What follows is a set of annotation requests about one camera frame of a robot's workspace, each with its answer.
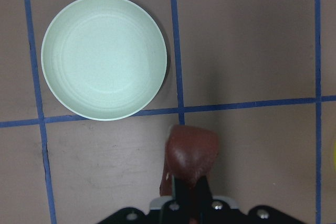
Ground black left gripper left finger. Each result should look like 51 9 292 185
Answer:
172 177 191 208

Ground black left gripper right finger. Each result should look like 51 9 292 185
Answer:
195 176 213 208

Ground brown steamed bun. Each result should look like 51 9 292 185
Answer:
159 124 220 224

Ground yellow steamer basket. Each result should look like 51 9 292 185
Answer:
331 141 336 169

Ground light green plate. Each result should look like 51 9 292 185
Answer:
41 0 167 121

